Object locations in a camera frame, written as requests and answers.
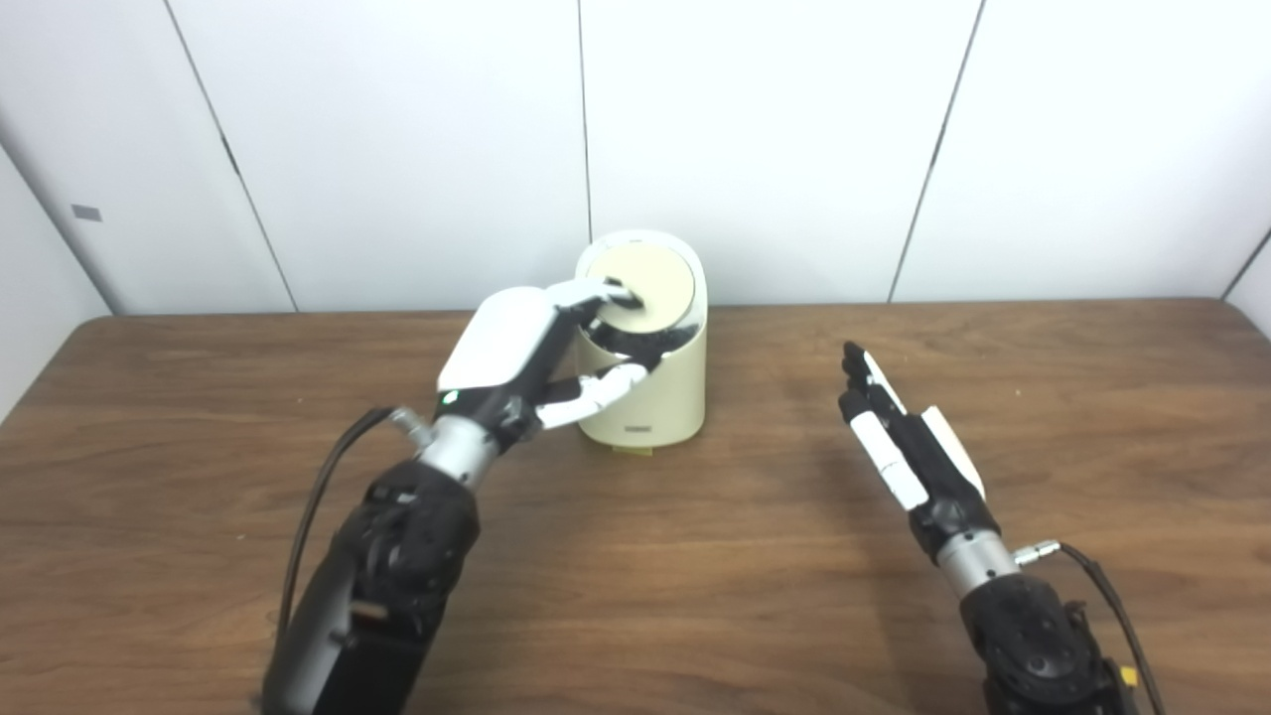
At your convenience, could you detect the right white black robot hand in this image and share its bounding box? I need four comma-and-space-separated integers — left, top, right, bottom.
839, 343, 999, 565

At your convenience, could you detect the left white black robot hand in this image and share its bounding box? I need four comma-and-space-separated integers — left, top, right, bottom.
437, 278, 651, 453

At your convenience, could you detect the cream round bin lid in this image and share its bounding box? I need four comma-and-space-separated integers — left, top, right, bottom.
586, 245, 696, 334

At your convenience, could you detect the cream-colored bin body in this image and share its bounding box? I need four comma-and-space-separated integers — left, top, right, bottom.
574, 230, 708, 448

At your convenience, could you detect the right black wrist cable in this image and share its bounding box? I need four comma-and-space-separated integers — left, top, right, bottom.
1013, 539, 1165, 715

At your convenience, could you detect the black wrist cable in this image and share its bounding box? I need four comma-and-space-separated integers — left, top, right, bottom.
1013, 539, 1165, 715
276, 405, 434, 637

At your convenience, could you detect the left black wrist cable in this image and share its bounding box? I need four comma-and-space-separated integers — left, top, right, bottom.
276, 405, 434, 637

